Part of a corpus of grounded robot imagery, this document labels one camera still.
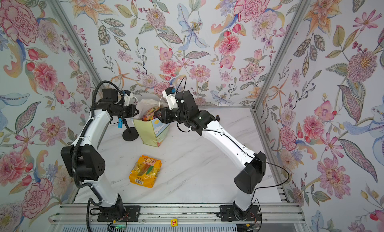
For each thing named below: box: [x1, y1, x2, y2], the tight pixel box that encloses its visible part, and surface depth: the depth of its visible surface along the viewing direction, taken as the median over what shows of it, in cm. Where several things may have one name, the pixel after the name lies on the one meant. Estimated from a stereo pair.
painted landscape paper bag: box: [132, 99, 170, 147], surface depth 90 cm
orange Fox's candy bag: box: [141, 106, 161, 122], surface depth 88 cm
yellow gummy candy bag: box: [129, 155, 162, 188], surface depth 85 cm
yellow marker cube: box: [170, 218, 178, 227], surface depth 72 cm
